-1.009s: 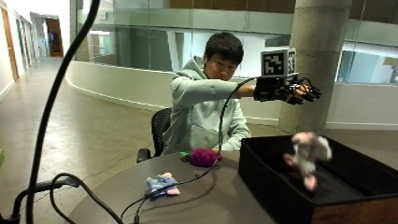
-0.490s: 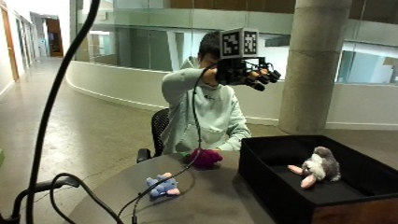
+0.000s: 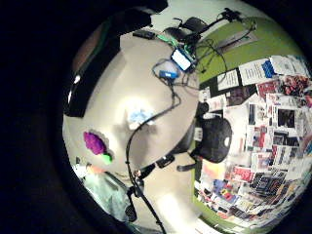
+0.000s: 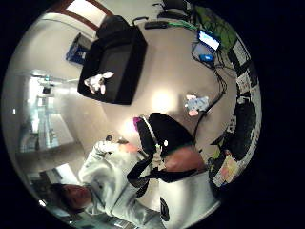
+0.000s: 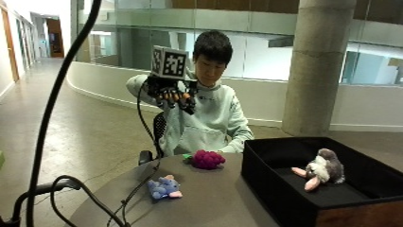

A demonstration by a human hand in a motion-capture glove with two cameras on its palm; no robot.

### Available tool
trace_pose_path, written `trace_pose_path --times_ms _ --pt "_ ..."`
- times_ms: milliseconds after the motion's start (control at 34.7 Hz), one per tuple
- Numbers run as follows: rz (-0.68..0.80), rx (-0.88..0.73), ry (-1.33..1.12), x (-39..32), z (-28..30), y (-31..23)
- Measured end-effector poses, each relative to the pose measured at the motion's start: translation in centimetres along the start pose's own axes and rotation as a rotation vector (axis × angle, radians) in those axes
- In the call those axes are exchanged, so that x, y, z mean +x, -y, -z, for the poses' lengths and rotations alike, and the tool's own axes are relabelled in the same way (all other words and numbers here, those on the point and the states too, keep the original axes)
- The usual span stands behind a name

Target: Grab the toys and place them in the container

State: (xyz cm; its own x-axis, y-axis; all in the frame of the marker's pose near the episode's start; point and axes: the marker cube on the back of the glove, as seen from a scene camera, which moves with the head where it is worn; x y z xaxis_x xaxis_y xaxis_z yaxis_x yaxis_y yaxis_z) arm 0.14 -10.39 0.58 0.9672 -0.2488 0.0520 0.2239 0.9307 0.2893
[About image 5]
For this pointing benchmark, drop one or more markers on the black office chair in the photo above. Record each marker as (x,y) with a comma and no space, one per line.
(156,135)

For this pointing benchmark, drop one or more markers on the purple grape soft toy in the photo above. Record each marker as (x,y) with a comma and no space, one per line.
(206,159)

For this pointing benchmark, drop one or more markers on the white marker cube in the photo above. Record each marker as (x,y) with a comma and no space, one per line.
(171,63)

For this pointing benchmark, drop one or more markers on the grey white soft toy animal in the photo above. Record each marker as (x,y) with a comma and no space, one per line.
(323,169)

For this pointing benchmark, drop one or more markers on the blue soft toy animal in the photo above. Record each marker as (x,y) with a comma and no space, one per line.
(164,187)

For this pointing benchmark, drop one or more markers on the black fabric storage box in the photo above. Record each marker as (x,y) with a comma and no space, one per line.
(295,192)

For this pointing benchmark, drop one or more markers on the concrete pillar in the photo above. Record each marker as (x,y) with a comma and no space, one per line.
(317,63)

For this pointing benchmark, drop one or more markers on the the person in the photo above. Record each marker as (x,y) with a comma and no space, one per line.
(210,116)

